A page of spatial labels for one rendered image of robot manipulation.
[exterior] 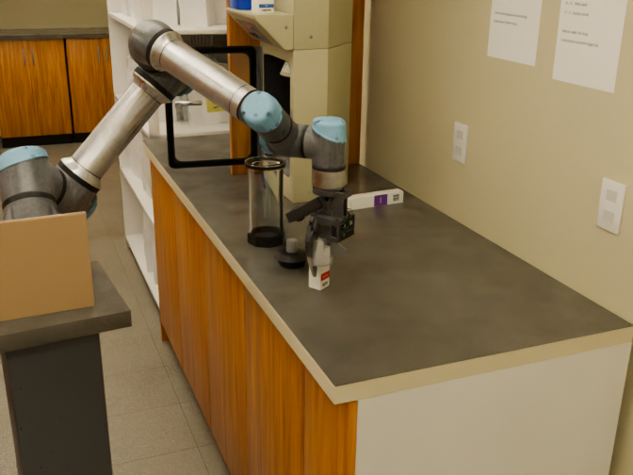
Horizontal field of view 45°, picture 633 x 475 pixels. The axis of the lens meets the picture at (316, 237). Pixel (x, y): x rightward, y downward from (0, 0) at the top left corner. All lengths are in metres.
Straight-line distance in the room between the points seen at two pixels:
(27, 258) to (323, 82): 1.07
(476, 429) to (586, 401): 0.28
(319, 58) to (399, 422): 1.20
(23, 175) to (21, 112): 5.48
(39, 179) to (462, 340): 0.99
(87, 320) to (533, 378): 0.95
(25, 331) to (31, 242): 0.18
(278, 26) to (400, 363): 1.15
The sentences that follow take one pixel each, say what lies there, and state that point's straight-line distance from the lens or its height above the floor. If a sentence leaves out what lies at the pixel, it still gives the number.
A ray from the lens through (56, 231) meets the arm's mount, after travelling 1.70.
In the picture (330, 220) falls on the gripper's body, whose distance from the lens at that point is 1.70.
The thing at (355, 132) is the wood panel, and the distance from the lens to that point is 2.85.
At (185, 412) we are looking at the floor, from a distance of 3.09.
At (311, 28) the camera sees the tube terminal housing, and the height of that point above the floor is 1.47.
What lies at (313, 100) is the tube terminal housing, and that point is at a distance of 2.35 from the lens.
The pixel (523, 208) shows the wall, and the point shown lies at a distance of 2.09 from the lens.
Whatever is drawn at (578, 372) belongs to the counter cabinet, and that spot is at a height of 0.85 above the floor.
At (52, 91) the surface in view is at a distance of 7.27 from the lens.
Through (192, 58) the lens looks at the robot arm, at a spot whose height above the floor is 1.46.
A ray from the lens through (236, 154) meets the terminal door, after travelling 2.65.
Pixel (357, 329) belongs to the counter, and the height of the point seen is 0.94.
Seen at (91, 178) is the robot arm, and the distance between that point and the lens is 1.93.
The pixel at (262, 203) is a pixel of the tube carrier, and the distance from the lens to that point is 2.01.
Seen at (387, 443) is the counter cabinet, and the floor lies 0.79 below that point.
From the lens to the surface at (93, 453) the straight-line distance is 1.96.
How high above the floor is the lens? 1.68
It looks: 21 degrees down
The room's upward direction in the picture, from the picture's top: 1 degrees clockwise
